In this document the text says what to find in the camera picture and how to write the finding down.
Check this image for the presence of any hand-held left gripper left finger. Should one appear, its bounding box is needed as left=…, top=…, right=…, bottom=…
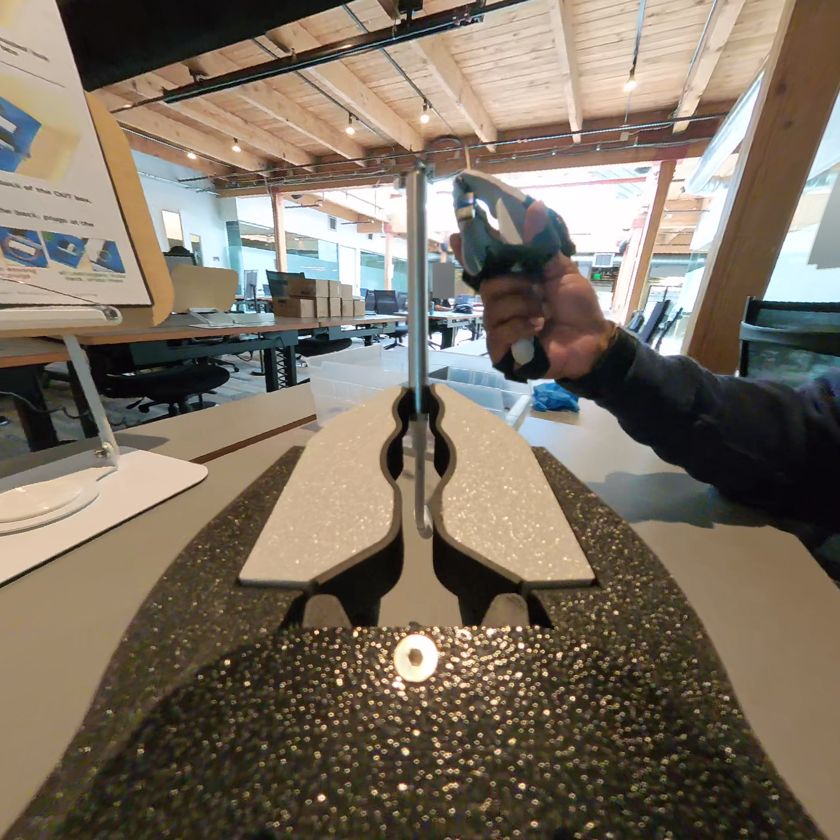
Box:
left=236, top=384, right=411, bottom=616

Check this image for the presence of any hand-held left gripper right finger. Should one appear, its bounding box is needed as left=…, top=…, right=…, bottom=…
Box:
left=428, top=382, right=598, bottom=616

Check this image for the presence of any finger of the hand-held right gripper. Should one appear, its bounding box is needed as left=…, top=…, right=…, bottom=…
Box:
left=459, top=168, right=534, bottom=245
left=453, top=189, right=521, bottom=281

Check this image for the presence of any silver USB hub white cable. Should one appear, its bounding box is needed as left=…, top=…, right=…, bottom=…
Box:
left=405, top=163, right=439, bottom=540

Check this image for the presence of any clear plastic bin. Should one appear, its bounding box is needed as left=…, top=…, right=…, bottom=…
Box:
left=307, top=344, right=536, bottom=434

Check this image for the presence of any person's right forearm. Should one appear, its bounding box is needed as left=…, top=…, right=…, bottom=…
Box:
left=571, top=325, right=840, bottom=585

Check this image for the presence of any person's right hand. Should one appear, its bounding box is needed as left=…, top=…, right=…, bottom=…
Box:
left=448, top=199, right=620, bottom=383

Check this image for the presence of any blue cloth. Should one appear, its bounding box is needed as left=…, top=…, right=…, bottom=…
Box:
left=530, top=382, right=582, bottom=414

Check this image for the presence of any long white office table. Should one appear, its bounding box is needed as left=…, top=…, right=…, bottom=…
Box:
left=425, top=307, right=488, bottom=349

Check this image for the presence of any row of black office chairs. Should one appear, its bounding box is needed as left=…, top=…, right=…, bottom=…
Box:
left=363, top=287, right=413, bottom=317

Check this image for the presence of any wooden top office desk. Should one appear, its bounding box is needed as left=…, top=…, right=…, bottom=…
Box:
left=79, top=312, right=409, bottom=395

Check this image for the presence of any stack of cardboard boxes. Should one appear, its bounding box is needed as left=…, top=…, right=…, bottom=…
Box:
left=272, top=276, right=367, bottom=320

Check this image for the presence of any beige document stand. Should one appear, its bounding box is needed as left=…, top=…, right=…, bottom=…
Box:
left=164, top=266, right=277, bottom=329

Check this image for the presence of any black mesh office chair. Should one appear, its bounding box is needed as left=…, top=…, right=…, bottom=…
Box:
left=738, top=297, right=840, bottom=378

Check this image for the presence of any printed instruction sheet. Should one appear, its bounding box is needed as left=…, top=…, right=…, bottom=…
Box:
left=0, top=0, right=154, bottom=308

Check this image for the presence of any wooden support post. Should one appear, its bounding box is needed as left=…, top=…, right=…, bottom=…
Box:
left=686, top=0, right=829, bottom=376

